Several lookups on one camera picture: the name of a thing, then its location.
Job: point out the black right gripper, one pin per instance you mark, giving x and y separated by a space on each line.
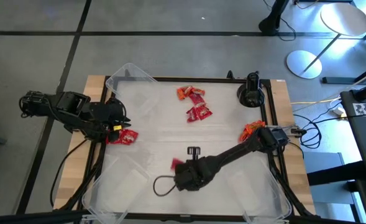
192 174

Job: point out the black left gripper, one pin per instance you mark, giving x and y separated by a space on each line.
111 119

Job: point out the red Skittles candy packet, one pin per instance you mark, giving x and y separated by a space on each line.
130 137
176 163
111 142
204 112
192 115

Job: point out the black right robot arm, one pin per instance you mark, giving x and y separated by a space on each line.
238 152

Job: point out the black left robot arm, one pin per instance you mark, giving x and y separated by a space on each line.
71 105

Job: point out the black desk crossbar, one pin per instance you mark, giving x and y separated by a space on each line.
332 174

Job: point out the white power adapter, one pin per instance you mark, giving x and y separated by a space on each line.
338 111

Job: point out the black desk leg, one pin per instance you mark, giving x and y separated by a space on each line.
272 21

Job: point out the black desk base bar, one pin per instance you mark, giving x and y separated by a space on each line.
341 80

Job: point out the round white side table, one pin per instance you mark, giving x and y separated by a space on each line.
344 18

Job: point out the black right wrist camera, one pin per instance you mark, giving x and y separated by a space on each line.
194 151

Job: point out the black metal table frame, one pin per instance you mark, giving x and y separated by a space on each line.
185 79

